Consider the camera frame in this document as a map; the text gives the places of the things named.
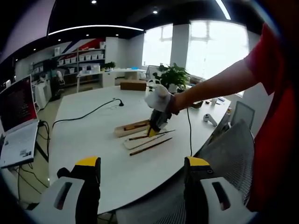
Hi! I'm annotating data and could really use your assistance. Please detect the shelving with white bins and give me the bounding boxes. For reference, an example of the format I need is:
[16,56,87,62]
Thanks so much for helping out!
[52,47,106,78]

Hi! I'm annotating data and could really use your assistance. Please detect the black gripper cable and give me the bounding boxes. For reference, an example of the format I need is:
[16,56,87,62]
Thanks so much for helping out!
[186,108,194,157]

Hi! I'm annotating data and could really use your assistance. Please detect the grey mesh office chair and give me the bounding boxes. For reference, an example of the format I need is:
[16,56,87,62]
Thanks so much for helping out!
[116,119,256,224]

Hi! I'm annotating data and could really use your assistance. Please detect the small green plant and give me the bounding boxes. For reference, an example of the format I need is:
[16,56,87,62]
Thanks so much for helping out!
[102,61,116,71]

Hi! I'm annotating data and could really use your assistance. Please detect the person in red sleeve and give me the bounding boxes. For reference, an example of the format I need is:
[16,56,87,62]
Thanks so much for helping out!
[242,22,299,212]

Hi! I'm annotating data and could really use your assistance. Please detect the silver laptop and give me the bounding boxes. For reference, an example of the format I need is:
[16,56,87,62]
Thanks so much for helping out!
[0,74,40,169]

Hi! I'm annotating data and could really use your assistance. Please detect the brown wooden spoon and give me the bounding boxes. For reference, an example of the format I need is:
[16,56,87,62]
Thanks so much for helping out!
[123,123,150,132]

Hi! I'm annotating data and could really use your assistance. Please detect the black power cable with plug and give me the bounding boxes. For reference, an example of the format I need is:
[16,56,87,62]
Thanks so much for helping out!
[52,98,125,129]

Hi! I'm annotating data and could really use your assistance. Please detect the person's right hand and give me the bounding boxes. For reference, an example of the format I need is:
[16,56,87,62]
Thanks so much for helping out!
[144,84,179,116]

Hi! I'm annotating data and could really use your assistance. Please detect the white desk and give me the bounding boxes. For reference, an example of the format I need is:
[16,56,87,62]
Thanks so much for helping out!
[77,68,146,92]

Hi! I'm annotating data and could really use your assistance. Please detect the dark wooden chopstick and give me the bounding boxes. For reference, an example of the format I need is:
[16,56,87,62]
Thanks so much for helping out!
[128,129,176,141]
[129,137,174,157]

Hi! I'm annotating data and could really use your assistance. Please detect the brown cardboard box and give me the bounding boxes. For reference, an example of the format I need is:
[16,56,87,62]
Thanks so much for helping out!
[120,79,147,91]

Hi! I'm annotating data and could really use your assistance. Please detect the white cabinet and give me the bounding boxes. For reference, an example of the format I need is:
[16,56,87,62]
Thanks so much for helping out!
[34,83,52,111]

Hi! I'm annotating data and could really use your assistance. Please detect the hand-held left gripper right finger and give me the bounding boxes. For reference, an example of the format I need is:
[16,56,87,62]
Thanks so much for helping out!
[184,156,258,224]

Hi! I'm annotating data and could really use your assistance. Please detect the black floor cables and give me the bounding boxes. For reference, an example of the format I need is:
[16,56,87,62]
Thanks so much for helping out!
[13,120,50,202]

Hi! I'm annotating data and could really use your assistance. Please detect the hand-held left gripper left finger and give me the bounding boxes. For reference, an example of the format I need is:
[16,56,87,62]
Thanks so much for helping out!
[30,156,102,224]

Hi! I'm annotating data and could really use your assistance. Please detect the beige cutlery case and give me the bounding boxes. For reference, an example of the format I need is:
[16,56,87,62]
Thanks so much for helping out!
[114,119,169,139]

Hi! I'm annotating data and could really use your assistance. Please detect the green potted plant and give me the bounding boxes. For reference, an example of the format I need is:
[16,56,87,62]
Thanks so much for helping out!
[152,62,190,93]

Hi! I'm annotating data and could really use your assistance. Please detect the long ceiling light strip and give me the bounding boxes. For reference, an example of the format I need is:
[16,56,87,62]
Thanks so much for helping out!
[214,0,232,21]
[47,24,145,36]

